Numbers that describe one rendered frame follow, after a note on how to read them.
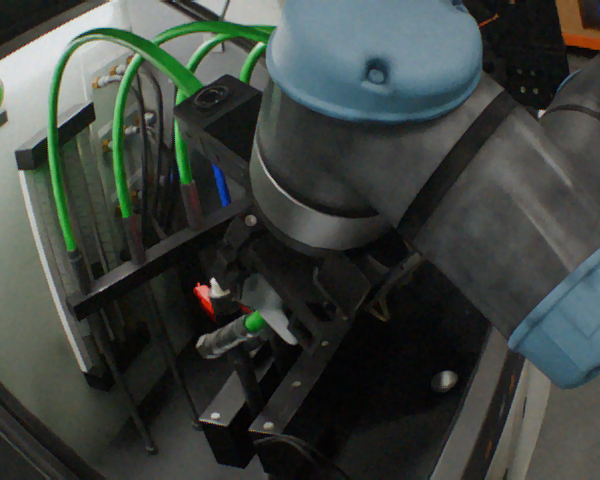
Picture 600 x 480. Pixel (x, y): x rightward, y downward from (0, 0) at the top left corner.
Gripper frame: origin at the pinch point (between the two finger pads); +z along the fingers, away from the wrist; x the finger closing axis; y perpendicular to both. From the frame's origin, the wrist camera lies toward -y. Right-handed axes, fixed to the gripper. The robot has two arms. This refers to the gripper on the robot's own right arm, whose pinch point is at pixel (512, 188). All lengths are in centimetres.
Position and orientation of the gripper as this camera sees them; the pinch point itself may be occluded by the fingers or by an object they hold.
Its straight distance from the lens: 64.3
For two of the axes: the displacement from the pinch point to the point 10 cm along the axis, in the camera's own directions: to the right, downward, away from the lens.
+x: 3.7, -4.9, 7.9
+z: 1.7, 8.7, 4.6
